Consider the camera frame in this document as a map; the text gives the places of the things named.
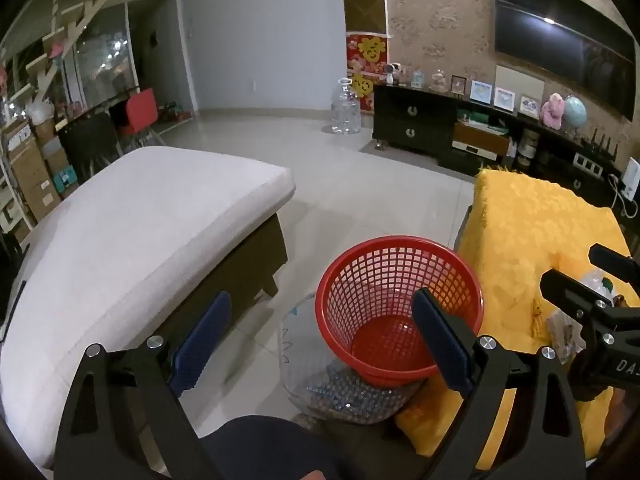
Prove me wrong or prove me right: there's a brown wooden drawer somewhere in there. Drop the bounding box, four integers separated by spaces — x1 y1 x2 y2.
452 122 511 159

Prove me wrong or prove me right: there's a red chair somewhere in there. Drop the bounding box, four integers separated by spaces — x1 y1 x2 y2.
120 87 167 147

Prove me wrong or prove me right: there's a white leaning board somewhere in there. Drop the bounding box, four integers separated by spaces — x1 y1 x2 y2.
495 64 545 111

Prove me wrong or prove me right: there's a clear jug with bottle caps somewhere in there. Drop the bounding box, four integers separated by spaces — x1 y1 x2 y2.
277 295 433 427

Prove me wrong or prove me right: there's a yellow tablecloth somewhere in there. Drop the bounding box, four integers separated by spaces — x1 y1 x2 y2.
395 167 631 471

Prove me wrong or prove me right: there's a green flat item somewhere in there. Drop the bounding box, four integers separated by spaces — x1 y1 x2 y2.
457 111 507 134

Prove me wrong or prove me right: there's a black router with antennas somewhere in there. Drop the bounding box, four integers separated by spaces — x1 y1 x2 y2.
580 132 619 159

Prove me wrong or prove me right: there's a white plastic bag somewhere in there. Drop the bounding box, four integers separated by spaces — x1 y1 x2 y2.
25 100 54 122

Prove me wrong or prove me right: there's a white power outlet strip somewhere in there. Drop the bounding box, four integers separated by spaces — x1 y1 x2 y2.
575 152 604 176

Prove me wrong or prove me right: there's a red yellow wall poster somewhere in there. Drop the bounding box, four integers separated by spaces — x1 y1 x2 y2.
346 32 391 111

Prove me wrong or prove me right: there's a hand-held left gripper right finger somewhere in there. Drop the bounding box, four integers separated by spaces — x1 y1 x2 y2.
411 287 587 480

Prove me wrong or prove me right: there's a wooden ladder shelf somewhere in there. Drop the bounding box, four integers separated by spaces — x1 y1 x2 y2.
0 0 127 111

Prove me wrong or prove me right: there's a white wall device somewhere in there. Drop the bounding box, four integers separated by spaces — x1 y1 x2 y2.
620 157 640 197

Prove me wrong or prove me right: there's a large clear water bottle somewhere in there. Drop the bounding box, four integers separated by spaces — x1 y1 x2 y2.
331 78 362 136

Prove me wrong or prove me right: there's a clear bottle with green cap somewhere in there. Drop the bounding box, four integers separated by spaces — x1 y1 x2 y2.
580 269 632 306

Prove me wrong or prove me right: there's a pale blue globe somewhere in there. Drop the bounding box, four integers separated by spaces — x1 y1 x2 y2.
564 96 587 134

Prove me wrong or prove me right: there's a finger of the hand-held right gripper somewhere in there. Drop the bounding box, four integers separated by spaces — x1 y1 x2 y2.
539 268 618 346
589 244 640 275

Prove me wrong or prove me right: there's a teal box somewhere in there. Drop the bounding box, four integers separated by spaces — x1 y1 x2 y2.
55 167 79 196

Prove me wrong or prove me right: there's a white cushioned sofa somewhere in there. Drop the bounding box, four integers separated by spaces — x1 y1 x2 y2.
0 146 296 471

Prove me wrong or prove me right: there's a black chair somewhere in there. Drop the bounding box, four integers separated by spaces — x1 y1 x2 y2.
59 112 122 177

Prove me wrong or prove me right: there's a black television cabinet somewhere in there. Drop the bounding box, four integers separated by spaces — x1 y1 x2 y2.
372 84 640 223

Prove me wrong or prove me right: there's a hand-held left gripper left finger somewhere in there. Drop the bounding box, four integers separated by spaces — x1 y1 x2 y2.
52 290 233 480

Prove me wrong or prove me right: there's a person's leg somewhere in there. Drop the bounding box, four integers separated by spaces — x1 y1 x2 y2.
200 414 351 480

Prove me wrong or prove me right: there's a pink plush toy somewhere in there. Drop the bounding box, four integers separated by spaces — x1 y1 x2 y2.
541 93 566 129

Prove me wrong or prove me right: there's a red plastic mesh basket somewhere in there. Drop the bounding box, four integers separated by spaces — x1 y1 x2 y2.
315 235 485 388

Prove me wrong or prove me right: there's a wall television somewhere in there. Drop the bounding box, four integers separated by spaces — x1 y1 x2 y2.
489 0 637 122

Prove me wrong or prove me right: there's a stack of cardboard boxes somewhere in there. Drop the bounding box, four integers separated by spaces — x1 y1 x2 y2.
0 115 76 233

